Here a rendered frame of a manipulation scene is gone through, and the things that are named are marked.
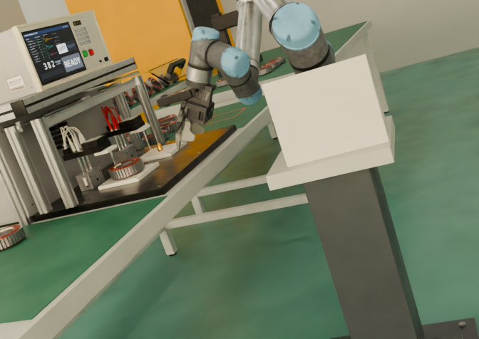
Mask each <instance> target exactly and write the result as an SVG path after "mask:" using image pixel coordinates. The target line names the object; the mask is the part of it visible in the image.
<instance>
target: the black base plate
mask: <svg viewBox="0 0 479 339"><path fill-rule="evenodd" d="M236 130H237V128H236V126H235V125H230V126H227V127H222V128H219V129H216V130H211V131H207V132H204V133H203V134H196V135H195V140H194V141H193V142H188V143H187V144H186V145H185V146H184V147H182V148H181V149H179V150H178V151H177V152H176V153H175V154H173V155H172V156H169V157H164V158H161V159H158V160H152V161H149V162H144V165H148V164H152V163H155V162H159V166H158V167H156V168H155V169H154V170H153V171H152V172H150V173H149V174H147V175H146V176H145V177H144V178H142V179H141V180H140V181H139V182H134V183H130V184H124V185H120V186H117V187H111V188H107V189H102V190H99V189H98V187H99V186H100V185H102V183H104V182H106V181H107V180H108V179H110V178H111V177H110V174H109V171H108V170H109V169H110V168H111V167H112V166H113V165H114V163H113V162H112V163H111V164H109V165H108V166H107V167H105V168H103V169H102V170H101V172H102V173H103V176H104V179H105V181H104V182H102V183H101V184H99V185H98V186H97V187H95V188H94V189H89V190H86V191H81V189H80V187H79V185H78V186H77V187H75V188H73V190H74V192H75V194H76V197H77V200H78V203H79V204H77V205H76V206H75V207H72V208H68V209H66V207H65V205H64V203H63V200H62V198H61V197H60V198H58V199H57V200H56V201H54V202H52V203H51V206H52V208H53V209H52V210H51V211H50V212H48V213H46V214H45V213H43V214H40V213H39V212H37V213H36V214H34V215H33V218H34V221H35V222H37V221H43V220H47V219H53V218H56V217H63V216H66V215H70V214H76V213H80V212H86V211H90V210H94V209H100V208H103V207H109V206H113V205H117V204H123V203H127V202H133V201H137V200H140V199H147V198H151V197H156V196H160V195H164V194H166V193H167V192H168V191H169V190H170V189H171V188H173V187H174V186H175V185H176V184H177V183H178V182H179V181H180V180H181V179H182V178H183V177H184V176H186V175H187V174H188V173H189V172H190V171H191V170H193V169H194V168H195V167H196V166H197V165H198V164H200V163H201V161H203V160H204V159H205V158H206V157H207V156H208V155H209V154H210V153H211V152H213V151H214V150H215V149H216V148H217V147H218V146H220V145H221V144H222V143H223V142H224V141H225V140H226V139H227V138H228V137H229V136H230V135H231V134H233V133H234V132H235V131H236ZM173 143H175V140H171V141H167V142H164V143H163V144H161V145H162V146H164V145H169V144H173ZM148 151H149V148H148V147H144V148H142V149H141V150H136V152H137V154H138V157H141V156H143V155H144V154H145V153H146V152H148Z"/></svg>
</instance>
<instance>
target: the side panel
mask: <svg viewBox="0 0 479 339"><path fill-rule="evenodd" d="M33 222H34V221H33V219H32V217H29V218H28V217H27V215H26V212H25V211H24V208H23V206H22V203H21V201H20V199H19V196H18V194H17V192H16V189H15V187H14V184H13V182H12V181H11V178H10V176H9V173H8V171H7V168H6V166H5V164H4V161H3V159H2V157H1V154H0V229H1V230H2V229H5V228H6V227H8V226H13V225H22V226H26V225H29V224H30V223H33Z"/></svg>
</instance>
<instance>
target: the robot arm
mask: <svg viewBox="0 0 479 339"><path fill-rule="evenodd" d="M236 7H237V11H238V12H239V17H238V25H237V40H236V47H233V46H231V45H228V44H226V43H223V42H221V41H219V39H220V38H219V35H220V33H219V31H217V30H216V29H213V28H209V27H203V26H200V27H197V28H195V29H194V31H193V35H192V40H191V46H190V55H189V59H188V65H187V72H186V81H185V84H186V85H188V86H190V87H191V88H188V89H185V90H181V91H178V92H176V93H171V94H169V95H167V94H164V95H162V96H161V97H160V98H159V99H157V104H158V107H159V108H161V107H167V106H169V105H171V104H173V103H177V102H180V101H182V103H181V105H180V111H179V115H178V117H177V124H176V130H175V143H176V146H177V149H178V150H179V149H180V146H181V142H193V141H194V140H195V135H194V134H203V133H204V132H205V129H204V128H203V127H202V126H200V125H199V124H201V125H204V124H205V123H206V122H207V121H208V120H210V119H212V114H213V110H214V106H215V103H214V102H213V101H212V95H213V91H214V90H215V88H216V85H214V84H211V83H210V82H211V80H212V73H213V69H214V68H215V69H217V70H218V71H219V72H221V74H222V76H223V77H224V79H225V80H226V81H227V83H228V85H229V86H230V87H231V89H232V91H233V92H234V94H235V96H236V98H238V99H239V101H240V102H241V103H242V104H244V105H253V104H255V103H257V102H258V101H259V100H260V98H261V97H262V89H261V85H260V84H259V83H258V77H259V57H260V46H261V35H262V14H263V15H264V17H265V18H266V19H267V20H268V22H269V32H270V33H271V34H272V36H273V37H274V39H275V40H276V41H277V43H278V44H279V45H280V46H281V48H282V50H283V51H284V54H285V55H286V57H287V59H288V61H289V63H290V65H291V67H292V69H293V71H294V74H295V75H296V74H299V73H303V72H306V71H310V70H313V69H316V68H320V67H323V66H327V65H330V64H333V63H335V62H336V61H335V54H334V49H333V48H332V46H331V44H330V43H329V42H328V41H327V40H326V37H325V35H324V32H323V31H322V28H321V26H320V22H319V18H318V16H317V15H316V13H315V12H314V11H313V9H312V8H311V7H310V6H308V5H306V4H304V3H299V2H296V1H292V0H237V5H236Z"/></svg>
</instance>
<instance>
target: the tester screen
mask: <svg viewBox="0 0 479 339"><path fill-rule="evenodd" d="M23 36H24V39H25V42H26V45H27V46H28V49H29V52H30V54H31V57H32V59H33V61H34V64H35V67H36V70H37V71H38V74H39V77H40V79H41V76H40V75H41V74H44V73H47V72H50V71H54V70H56V69H59V68H63V70H64V73H60V74H58V75H54V76H52V77H50V78H46V79H43V80H42V79H41V82H42V83H45V82H47V81H50V80H53V79H55V78H59V77H61V76H63V75H67V74H69V73H72V72H75V71H78V70H80V69H83V68H85V67H81V68H78V69H75V70H73V71H70V72H66V69H65V67H64V65H63V62H62V60H61V58H62V57H65V56H69V55H71V54H74V53H79V52H78V49H75V50H72V51H69V52H65V53H62V54H59V52H58V49H57V46H56V45H58V44H62V43H66V42H69V41H74V39H73V35H72V33H71V30H70V28H69V25H68V24H66V25H63V26H57V27H54V28H48V29H45V30H42V31H36V32H33V33H27V34H24V35H23ZM74 42H75V41H74ZM52 60H54V63H55V64H56V67H55V68H52V69H49V70H47V71H45V69H44V67H43V64H42V63H45V62H48V61H52Z"/></svg>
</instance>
